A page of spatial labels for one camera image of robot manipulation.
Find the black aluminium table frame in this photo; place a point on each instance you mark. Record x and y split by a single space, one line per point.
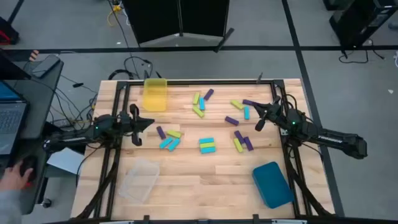
202 82

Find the silver partition post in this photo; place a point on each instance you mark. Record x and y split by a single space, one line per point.
180 18

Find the clear plastic bin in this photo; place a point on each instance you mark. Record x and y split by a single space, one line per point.
140 180

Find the grey laptop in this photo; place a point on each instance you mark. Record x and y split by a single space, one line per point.
11 121

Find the person's hand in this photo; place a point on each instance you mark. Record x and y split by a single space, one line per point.
14 179
33 56

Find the black equipment cabinet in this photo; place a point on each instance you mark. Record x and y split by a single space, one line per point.
357 21

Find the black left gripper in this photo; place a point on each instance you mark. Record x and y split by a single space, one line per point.
132 124

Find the white metal bracket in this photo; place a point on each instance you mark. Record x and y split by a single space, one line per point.
283 132

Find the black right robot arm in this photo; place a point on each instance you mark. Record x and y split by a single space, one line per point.
329 139

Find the black desk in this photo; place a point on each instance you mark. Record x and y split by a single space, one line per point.
40 99

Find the yellow translucent plastic bin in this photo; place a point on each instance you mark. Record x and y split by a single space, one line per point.
155 96

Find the black desk caster wheel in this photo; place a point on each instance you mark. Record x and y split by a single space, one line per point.
46 203

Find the blue plastic bin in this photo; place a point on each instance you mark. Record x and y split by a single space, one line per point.
273 185

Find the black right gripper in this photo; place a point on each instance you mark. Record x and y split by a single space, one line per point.
276 112

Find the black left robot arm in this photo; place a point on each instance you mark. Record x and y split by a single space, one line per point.
77 137

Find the purple block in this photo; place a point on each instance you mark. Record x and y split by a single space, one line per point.
161 132
247 102
248 143
208 94
231 120
239 137

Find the black partition panel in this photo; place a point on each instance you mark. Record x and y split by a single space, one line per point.
155 18
205 15

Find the person's forearm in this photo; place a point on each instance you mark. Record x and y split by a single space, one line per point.
9 208

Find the teal block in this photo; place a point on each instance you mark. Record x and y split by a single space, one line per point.
206 140
246 113
202 103
166 142
174 144
208 150

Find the lime green block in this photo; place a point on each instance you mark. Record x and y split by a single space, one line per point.
174 134
238 145
237 104
196 98
207 145
198 111

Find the white paper sheet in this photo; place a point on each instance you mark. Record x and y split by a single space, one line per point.
65 160

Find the red and black bag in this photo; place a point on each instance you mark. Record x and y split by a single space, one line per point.
7 34

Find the black partition foot bar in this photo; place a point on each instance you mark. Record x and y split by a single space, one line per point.
224 39

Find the black computer mouse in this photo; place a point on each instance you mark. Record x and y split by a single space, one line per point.
29 163

